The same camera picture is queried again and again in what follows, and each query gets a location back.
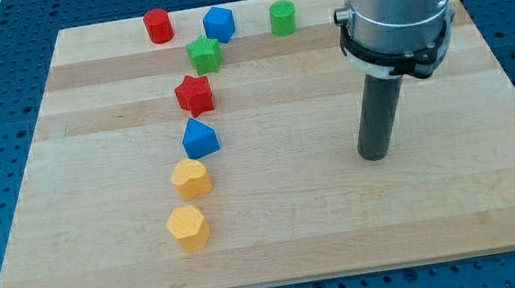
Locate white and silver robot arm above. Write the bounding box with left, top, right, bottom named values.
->
left=334, top=0, right=454, bottom=80

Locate red star block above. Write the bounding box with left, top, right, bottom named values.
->
left=174, top=75, right=215, bottom=118

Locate green star block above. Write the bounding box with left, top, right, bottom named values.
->
left=185, top=35, right=223, bottom=75

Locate blue triangle block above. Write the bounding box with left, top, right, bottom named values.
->
left=181, top=118, right=220, bottom=159

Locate yellow heart block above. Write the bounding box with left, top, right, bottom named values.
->
left=171, top=158, right=213, bottom=201

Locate light wooden board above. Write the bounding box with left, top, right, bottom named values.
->
left=0, top=0, right=515, bottom=288

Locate yellow hexagon block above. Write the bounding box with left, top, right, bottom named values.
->
left=166, top=205, right=211, bottom=253

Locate blue cube block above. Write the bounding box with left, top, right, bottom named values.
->
left=203, top=6, right=236, bottom=44

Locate green cylinder block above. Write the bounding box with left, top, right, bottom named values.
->
left=269, top=0, right=297, bottom=37

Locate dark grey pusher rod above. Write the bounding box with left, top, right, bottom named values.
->
left=357, top=75, right=402, bottom=161

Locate red cylinder block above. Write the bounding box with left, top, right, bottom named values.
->
left=142, top=8, right=175, bottom=44

